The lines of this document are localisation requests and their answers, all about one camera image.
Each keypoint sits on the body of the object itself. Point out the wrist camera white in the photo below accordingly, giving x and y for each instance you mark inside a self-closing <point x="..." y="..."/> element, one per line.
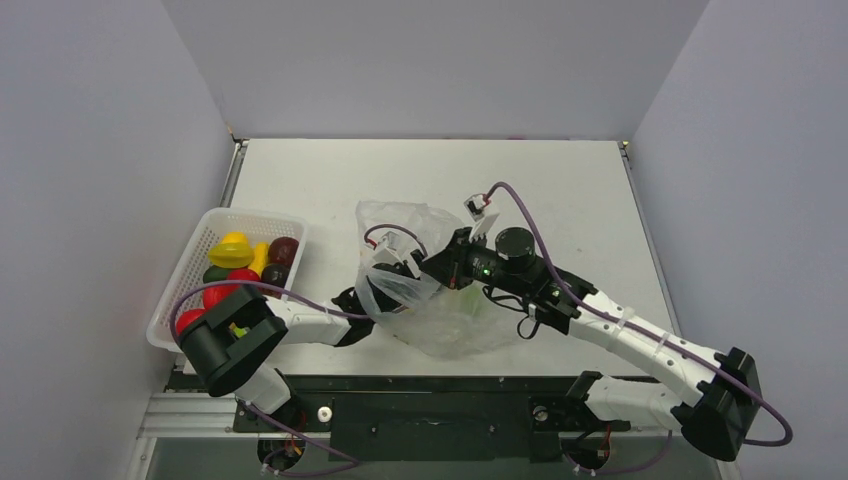
<point x="483" y="213"/>
<point x="386" y="251"/>

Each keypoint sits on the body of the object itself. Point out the red fake strawberry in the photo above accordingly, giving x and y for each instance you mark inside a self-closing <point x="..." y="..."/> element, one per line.
<point x="212" y="296"/>

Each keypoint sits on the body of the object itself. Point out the green fake fruit in bag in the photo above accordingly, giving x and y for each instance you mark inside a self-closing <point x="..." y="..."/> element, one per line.
<point x="470" y="302"/>

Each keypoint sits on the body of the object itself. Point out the dark red fake plum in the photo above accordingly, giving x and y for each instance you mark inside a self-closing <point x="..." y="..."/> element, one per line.
<point x="283" y="251"/>

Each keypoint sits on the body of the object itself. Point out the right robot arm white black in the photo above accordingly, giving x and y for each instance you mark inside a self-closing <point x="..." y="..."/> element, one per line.
<point x="706" y="395"/>

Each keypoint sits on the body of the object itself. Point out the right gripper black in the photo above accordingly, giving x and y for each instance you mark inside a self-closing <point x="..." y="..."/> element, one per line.
<point x="444" y="263"/>

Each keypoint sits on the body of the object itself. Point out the dark green fake avocado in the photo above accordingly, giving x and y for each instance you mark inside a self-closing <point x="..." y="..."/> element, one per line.
<point x="215" y="274"/>

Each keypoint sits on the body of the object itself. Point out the clear plastic bag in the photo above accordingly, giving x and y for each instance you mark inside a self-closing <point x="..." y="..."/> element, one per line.
<point x="432" y="326"/>

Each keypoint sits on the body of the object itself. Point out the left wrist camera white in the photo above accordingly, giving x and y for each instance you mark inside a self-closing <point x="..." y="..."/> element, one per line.
<point x="386" y="251"/>

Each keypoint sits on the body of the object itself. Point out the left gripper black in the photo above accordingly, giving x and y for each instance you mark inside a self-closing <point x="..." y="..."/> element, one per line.
<point x="404" y="270"/>

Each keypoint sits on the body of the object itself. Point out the red fake apple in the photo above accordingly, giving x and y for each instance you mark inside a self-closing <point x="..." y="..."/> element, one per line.
<point x="186" y="319"/>

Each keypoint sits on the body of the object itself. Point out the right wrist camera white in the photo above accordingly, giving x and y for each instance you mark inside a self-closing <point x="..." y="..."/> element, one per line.
<point x="483" y="213"/>

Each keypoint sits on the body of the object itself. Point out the dark purple fake fruit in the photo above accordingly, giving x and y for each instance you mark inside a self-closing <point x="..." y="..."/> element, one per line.
<point x="275" y="274"/>

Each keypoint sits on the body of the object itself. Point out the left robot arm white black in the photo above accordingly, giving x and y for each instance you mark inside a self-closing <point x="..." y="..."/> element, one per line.
<point x="228" y="330"/>

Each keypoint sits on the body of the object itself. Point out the yellow fake pear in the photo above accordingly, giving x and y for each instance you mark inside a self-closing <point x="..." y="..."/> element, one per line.
<point x="235" y="237"/>

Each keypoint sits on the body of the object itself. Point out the yellow green fake starfruit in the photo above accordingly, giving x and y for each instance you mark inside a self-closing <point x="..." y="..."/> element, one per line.
<point x="231" y="255"/>

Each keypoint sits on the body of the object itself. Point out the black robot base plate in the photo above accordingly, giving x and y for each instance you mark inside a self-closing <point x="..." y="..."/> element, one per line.
<point x="443" y="418"/>

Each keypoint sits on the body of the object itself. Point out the yellow fake banana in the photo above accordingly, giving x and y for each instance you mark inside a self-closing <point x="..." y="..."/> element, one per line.
<point x="260" y="257"/>

